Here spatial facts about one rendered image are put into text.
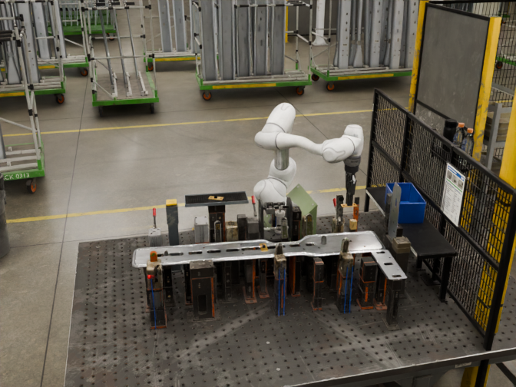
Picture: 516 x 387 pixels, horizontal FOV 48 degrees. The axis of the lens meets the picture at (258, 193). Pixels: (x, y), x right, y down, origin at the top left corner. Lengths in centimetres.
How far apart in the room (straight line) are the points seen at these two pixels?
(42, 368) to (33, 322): 54
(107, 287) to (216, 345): 85
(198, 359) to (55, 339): 167
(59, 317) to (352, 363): 242
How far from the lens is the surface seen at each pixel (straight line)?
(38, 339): 443
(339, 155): 287
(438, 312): 335
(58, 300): 478
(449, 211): 333
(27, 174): 659
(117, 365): 296
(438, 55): 569
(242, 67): 1024
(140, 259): 315
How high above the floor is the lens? 258
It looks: 24 degrees down
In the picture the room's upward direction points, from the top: straight up
